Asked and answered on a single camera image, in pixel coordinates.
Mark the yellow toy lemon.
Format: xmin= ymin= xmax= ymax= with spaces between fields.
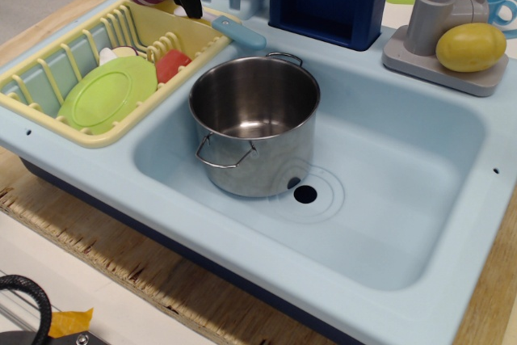
xmin=435 ymin=23 xmax=506 ymax=73

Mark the black cable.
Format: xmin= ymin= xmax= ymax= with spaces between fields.
xmin=0 ymin=274 xmax=53 ymax=339

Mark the white toy food piece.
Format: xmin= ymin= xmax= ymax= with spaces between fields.
xmin=99 ymin=46 xmax=138 ymax=66

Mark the grey toy faucet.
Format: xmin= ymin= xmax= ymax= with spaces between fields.
xmin=382 ymin=0 xmax=508 ymax=97

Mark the green plastic plate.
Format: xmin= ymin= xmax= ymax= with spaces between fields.
xmin=58 ymin=56 xmax=158 ymax=135

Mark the yellow tape piece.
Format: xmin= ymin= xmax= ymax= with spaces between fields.
xmin=48 ymin=308 xmax=94 ymax=339

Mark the stainless steel pot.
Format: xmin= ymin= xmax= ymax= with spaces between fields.
xmin=189 ymin=53 xmax=321 ymax=197

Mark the yellow dish rack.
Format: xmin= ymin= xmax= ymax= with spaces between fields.
xmin=1 ymin=0 xmax=230 ymax=148

